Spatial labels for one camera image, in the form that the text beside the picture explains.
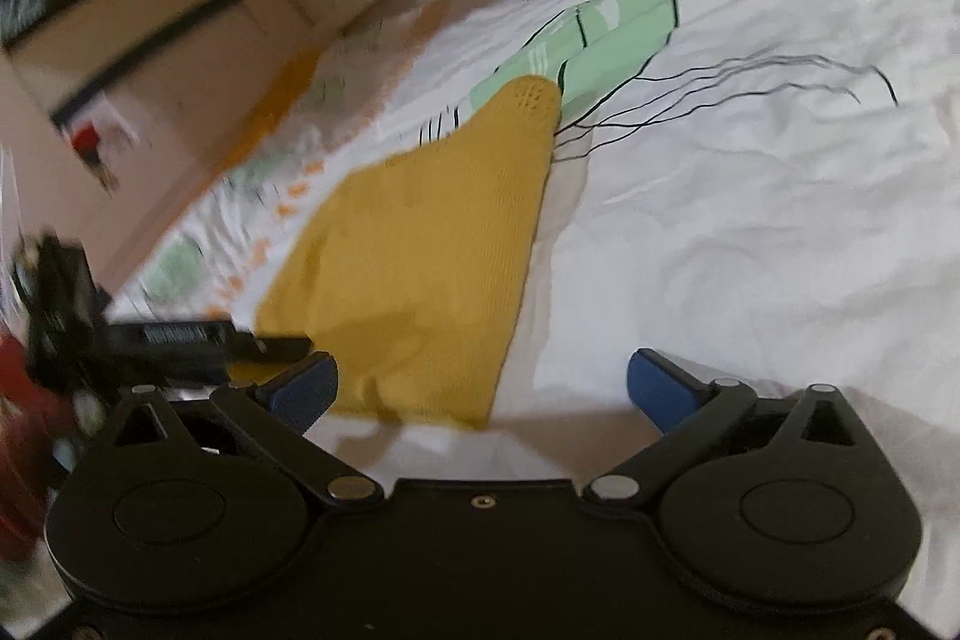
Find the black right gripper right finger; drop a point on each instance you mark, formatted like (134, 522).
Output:
(724, 444)

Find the red and black wall picture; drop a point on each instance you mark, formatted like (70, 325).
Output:
(103, 132)

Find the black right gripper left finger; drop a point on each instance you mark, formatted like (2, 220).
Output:
(192, 438)

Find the mustard yellow knit garment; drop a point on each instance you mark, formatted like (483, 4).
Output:
(412, 272)

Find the white jellyfish print duvet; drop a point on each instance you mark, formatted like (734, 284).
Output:
(761, 188)

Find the mustard yellow fitted sheet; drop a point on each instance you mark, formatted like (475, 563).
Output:
(291, 82)

